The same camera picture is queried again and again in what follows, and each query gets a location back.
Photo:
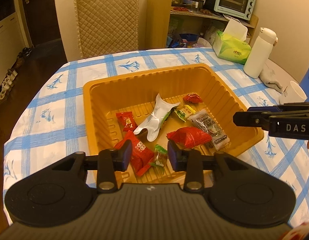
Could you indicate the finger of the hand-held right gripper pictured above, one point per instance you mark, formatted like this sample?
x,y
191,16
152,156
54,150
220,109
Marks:
x,y
249,120
267,108

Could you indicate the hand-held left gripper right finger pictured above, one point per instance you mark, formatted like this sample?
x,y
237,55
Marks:
x,y
172,156

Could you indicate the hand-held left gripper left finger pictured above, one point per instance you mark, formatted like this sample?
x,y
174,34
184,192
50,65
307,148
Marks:
x,y
126,156

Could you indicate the green clear candy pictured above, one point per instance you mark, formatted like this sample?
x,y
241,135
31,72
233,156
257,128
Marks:
x,y
160,156

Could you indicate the red packet with white print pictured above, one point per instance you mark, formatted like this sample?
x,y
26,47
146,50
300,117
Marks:
x,y
142,155

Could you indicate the red candy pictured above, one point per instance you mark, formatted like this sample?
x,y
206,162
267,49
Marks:
x,y
127,121
189,136

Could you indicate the silver foil pouch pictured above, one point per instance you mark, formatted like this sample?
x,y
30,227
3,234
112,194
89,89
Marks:
x,y
154,120

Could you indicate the clear packet of dark snacks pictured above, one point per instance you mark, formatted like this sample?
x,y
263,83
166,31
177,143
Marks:
x,y
209,127

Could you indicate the orange plastic tray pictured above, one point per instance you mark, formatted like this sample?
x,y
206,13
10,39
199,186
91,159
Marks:
x,y
114,97

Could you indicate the grey cloth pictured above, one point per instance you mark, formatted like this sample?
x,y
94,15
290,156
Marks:
x,y
269,78

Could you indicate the white cup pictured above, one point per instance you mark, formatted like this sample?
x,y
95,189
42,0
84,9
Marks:
x,y
293,92

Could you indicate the yellow green snack packet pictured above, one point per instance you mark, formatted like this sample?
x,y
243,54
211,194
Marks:
x,y
188,110

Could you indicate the white thermos bottle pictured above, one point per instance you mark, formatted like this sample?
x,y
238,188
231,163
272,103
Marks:
x,y
257,55

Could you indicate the small red snack packet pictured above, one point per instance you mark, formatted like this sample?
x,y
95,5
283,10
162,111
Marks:
x,y
192,98

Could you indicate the green tissue box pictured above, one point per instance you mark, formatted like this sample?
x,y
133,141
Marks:
x,y
232,51

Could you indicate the blue checked tablecloth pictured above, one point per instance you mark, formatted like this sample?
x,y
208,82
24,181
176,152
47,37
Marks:
x,y
57,120

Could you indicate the light blue toaster oven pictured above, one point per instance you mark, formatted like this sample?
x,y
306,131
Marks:
x,y
234,0

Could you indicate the beige quilted chair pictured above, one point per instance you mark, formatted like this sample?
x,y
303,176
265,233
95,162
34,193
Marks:
x,y
107,22

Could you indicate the wooden shelf unit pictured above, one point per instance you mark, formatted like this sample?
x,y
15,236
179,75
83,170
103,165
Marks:
x,y
157,17

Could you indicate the row of shoes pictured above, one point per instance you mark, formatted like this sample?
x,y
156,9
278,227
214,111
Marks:
x,y
9,77

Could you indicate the dark wooden door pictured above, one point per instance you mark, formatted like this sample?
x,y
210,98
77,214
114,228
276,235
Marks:
x,y
42,12

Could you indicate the white cabinet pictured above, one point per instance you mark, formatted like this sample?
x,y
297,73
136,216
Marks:
x,y
4,42

